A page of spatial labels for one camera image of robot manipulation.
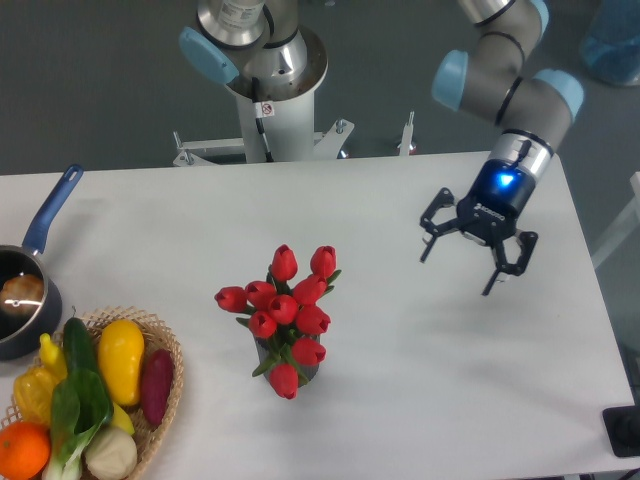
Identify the orange fruit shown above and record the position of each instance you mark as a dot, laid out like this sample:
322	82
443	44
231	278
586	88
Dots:
25	450

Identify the blue plastic bag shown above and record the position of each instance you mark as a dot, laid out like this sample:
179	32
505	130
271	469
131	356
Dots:
610	48

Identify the dark grey ribbed vase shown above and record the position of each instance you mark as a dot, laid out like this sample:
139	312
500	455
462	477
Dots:
301	354

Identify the brown meat patty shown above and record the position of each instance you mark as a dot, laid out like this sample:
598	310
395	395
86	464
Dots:
22	295

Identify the woven wicker basket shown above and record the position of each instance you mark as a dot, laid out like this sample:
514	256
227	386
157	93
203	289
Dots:
156	336

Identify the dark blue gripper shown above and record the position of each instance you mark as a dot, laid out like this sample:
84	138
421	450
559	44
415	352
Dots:
495	207

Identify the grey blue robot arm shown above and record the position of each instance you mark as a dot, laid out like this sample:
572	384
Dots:
533	114

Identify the purple sweet potato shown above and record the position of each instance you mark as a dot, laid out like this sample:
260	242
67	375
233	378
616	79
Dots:
156	381

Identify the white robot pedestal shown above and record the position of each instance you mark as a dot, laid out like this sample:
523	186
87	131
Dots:
275	106

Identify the yellow bell pepper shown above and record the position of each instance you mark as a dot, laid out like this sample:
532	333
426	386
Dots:
33	391

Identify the green cucumber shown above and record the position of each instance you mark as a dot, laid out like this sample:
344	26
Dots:
78	347

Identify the red tulip bouquet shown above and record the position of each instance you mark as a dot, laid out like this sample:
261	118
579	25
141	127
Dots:
273	308

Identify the blue handled saucepan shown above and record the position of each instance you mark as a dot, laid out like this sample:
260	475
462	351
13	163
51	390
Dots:
20	335

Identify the green bok choy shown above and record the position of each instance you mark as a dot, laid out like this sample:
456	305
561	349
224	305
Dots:
81	406

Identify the small yellow pepper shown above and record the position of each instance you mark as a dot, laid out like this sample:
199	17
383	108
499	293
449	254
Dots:
52	357

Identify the yellow banana piece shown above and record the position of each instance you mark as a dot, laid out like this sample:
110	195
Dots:
120	419

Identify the black device at edge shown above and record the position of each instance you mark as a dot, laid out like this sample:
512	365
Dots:
622	427

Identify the beige garlic bulb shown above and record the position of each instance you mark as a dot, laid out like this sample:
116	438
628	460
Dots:
111	455

